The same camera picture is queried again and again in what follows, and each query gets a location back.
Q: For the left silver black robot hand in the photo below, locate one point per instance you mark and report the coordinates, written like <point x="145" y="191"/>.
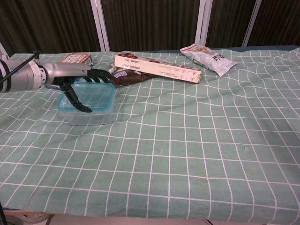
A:
<point x="65" y="70"/>

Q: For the teal plastic container lid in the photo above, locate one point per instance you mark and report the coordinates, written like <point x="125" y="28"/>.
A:
<point x="98" y="96"/>

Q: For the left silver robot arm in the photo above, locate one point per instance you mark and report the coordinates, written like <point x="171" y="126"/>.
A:
<point x="21" y="75"/>

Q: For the clear plastic food container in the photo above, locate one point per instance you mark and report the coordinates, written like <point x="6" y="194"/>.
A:
<point x="93" y="118"/>

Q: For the orange and blue cracker box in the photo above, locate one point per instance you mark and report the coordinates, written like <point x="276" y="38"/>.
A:
<point x="75" y="58"/>

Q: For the brown snack packet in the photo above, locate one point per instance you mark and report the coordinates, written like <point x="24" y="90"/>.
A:
<point x="131" y="78"/>

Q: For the long cream cookie box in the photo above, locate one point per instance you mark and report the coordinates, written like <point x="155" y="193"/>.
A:
<point x="159" y="70"/>

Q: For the dark folding screen white frames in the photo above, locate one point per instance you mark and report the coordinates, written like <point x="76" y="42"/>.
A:
<point x="152" y="23"/>

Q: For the green checked tablecloth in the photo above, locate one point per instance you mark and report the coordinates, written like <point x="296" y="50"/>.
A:
<point x="164" y="140"/>

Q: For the white and green snack bag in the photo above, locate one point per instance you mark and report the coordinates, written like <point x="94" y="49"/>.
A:
<point x="208" y="58"/>

